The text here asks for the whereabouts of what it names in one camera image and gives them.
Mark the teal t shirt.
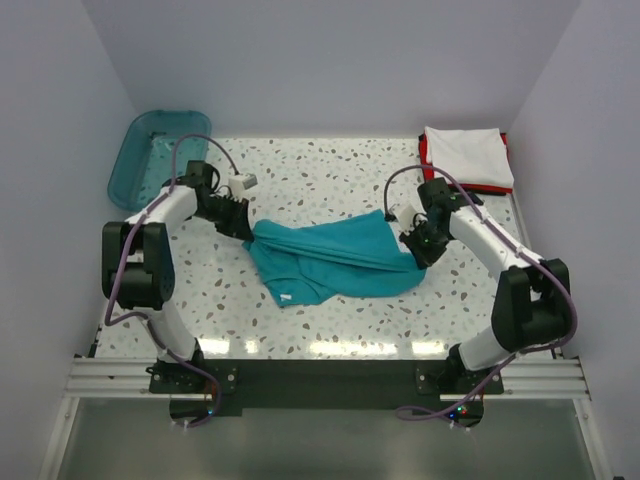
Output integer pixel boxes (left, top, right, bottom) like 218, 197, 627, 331
243, 210, 426, 308

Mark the teal translucent plastic bin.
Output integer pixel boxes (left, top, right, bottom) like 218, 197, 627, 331
107, 110, 211, 212

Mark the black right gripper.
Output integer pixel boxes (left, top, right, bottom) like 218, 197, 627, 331
400, 218, 449, 269

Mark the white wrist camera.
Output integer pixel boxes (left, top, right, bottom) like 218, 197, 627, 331
394, 205, 417, 232
228, 173, 258, 197

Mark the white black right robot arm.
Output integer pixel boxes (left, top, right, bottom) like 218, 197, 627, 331
391, 178, 576, 394

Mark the aluminium extrusion rail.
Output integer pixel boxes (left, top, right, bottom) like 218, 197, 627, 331
64, 358, 590, 400

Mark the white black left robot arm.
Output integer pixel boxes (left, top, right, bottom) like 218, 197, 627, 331
101, 161, 257, 397

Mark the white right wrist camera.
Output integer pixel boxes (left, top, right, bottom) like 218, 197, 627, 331
394, 205, 417, 232

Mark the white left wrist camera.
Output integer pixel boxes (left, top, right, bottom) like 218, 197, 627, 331
228, 173, 258, 197

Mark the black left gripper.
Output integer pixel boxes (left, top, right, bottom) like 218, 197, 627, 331
193, 194, 253, 242

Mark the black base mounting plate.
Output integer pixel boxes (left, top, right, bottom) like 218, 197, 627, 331
146, 359, 505, 425

